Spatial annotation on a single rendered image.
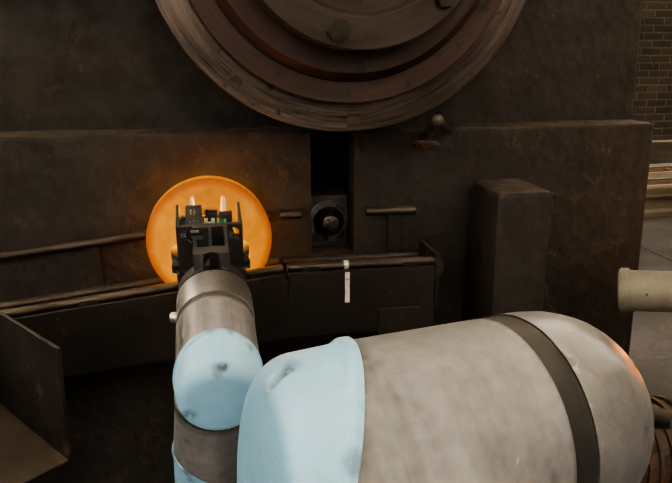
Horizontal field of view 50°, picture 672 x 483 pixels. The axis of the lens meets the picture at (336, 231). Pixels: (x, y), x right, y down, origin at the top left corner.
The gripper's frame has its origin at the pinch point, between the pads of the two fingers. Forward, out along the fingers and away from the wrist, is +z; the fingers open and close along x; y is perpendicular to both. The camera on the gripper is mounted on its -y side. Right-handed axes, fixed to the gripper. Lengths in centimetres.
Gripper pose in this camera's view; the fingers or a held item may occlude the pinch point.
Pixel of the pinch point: (208, 222)
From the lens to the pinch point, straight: 93.3
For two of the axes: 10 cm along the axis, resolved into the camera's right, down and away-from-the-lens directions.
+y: 0.3, -8.7, -4.9
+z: -1.8, -4.8, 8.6
